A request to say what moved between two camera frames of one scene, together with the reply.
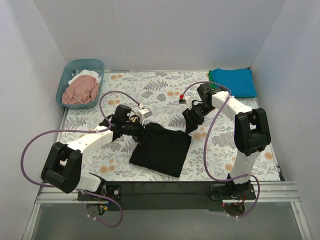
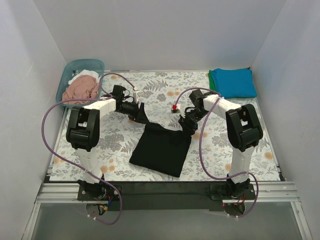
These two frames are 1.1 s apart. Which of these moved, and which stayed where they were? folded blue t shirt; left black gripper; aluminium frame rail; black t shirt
Moved: left black gripper
Stayed: aluminium frame rail; folded blue t shirt; black t shirt
